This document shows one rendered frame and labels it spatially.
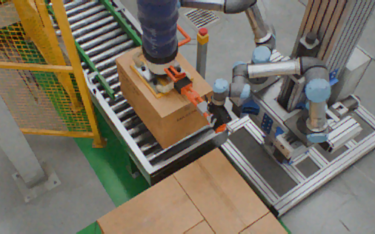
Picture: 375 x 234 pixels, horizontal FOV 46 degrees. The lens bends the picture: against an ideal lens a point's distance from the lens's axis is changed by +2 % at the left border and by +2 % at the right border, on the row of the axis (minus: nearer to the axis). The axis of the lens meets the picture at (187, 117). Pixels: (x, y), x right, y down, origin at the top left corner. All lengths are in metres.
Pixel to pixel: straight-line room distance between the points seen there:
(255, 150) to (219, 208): 0.80
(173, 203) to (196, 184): 0.22
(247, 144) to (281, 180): 0.40
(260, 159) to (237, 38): 1.58
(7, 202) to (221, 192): 1.77
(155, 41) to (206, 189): 1.11
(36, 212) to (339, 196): 2.45
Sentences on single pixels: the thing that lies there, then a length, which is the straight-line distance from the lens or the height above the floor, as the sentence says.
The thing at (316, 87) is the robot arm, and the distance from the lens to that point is 2.20.
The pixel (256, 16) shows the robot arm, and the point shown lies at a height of 1.45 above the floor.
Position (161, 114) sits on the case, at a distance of 2.71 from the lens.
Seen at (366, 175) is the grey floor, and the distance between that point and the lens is 4.02.
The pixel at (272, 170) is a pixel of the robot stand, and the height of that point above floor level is 0.21.
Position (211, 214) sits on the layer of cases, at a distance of 2.98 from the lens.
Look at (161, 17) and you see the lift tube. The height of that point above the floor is 1.68.
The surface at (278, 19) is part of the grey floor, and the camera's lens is 4.97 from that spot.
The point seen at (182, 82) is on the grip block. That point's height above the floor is 1.23.
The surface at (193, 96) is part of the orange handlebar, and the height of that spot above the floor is 1.23.
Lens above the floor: 3.31
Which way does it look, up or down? 56 degrees down
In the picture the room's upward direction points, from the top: 2 degrees clockwise
